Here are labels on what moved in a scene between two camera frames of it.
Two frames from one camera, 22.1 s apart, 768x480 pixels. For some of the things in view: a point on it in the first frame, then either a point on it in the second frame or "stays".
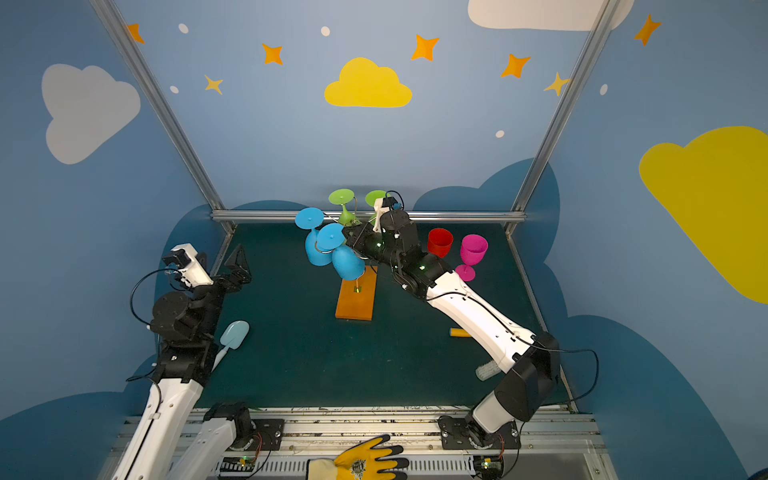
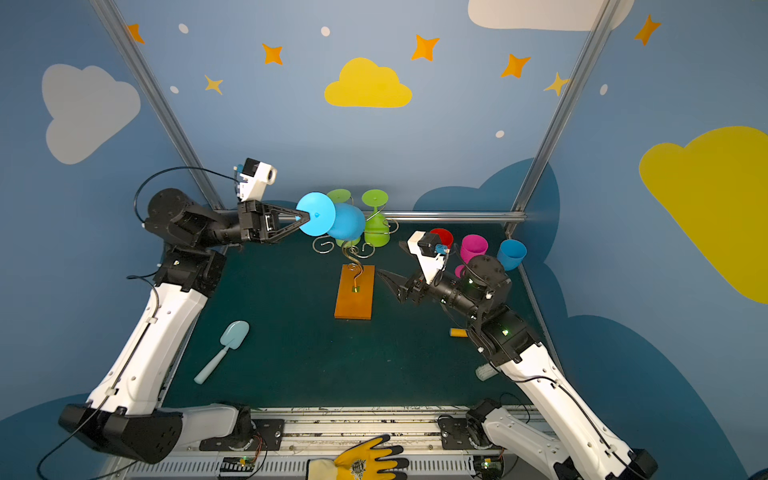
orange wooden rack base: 356,298 stays
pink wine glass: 473,249 stays
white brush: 488,370 stays
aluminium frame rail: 291,216 stays
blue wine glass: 313,218 → 341,221
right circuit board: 489,466 stays
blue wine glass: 346,261 → 511,253
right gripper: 358,237 → 412,289
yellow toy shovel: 459,332 stays
